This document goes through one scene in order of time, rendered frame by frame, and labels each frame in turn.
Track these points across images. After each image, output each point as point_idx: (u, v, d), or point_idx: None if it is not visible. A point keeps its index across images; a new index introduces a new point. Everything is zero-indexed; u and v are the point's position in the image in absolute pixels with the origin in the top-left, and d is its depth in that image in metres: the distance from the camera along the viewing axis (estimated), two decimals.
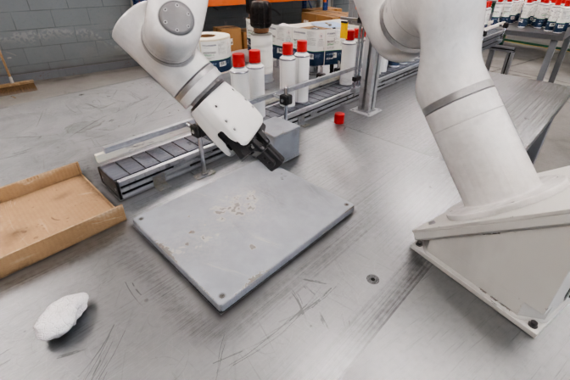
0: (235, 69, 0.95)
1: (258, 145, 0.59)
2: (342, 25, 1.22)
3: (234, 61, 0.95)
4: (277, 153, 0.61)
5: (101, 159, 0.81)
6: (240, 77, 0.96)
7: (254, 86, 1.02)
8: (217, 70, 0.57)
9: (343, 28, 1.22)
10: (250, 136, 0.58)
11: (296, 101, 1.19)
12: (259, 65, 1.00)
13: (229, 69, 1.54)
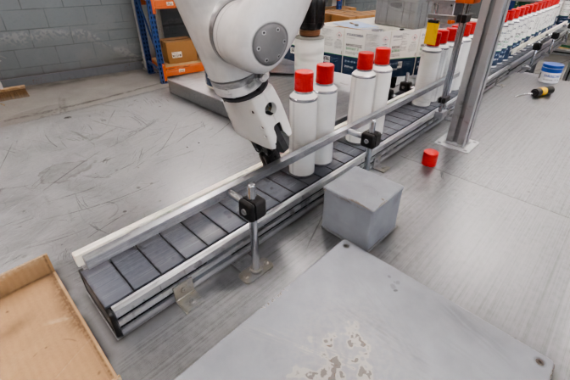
0: (299, 96, 0.60)
1: (253, 144, 0.60)
2: (429, 25, 0.87)
3: (298, 83, 0.60)
4: (265, 164, 0.61)
5: (83, 260, 0.47)
6: (306, 108, 0.61)
7: (322, 120, 0.67)
8: (226, 93, 0.48)
9: (432, 30, 0.87)
10: (243, 136, 0.59)
11: None
12: (332, 88, 0.65)
13: None
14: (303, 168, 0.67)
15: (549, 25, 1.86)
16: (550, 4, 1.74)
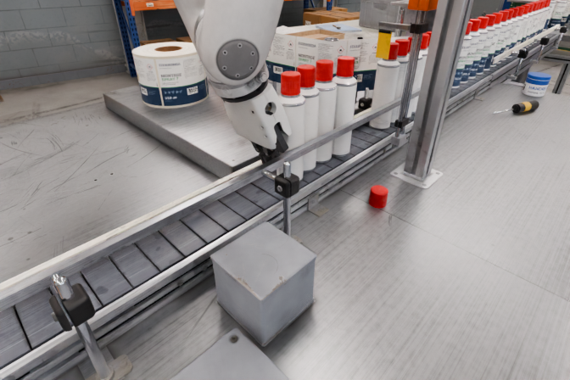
0: (285, 99, 0.58)
1: (253, 144, 0.60)
2: (381, 36, 0.73)
3: (284, 86, 0.57)
4: None
5: None
6: (292, 112, 0.58)
7: (310, 124, 0.64)
8: (226, 93, 0.48)
9: (383, 41, 0.73)
10: (243, 136, 0.59)
11: (331, 152, 0.75)
12: (316, 90, 0.63)
13: (203, 98, 1.05)
14: None
15: (538, 29, 1.71)
16: (538, 7, 1.60)
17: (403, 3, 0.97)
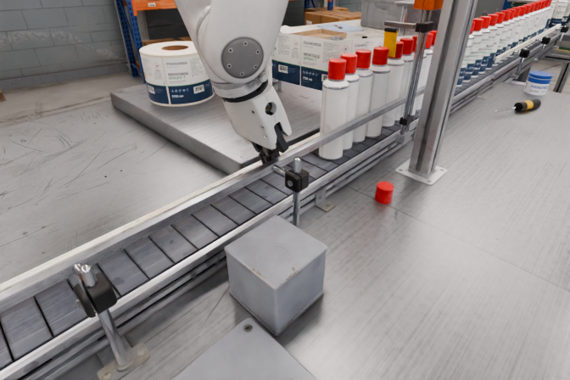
0: (332, 83, 0.66)
1: (253, 144, 0.60)
2: (387, 35, 0.74)
3: (332, 70, 0.65)
4: None
5: None
6: (338, 94, 0.66)
7: (350, 106, 0.72)
8: (226, 93, 0.48)
9: (389, 40, 0.74)
10: (243, 136, 0.59)
11: None
12: (357, 75, 0.70)
13: (209, 97, 1.07)
14: (332, 151, 0.72)
15: (539, 29, 1.73)
16: (539, 7, 1.61)
17: (407, 3, 0.99)
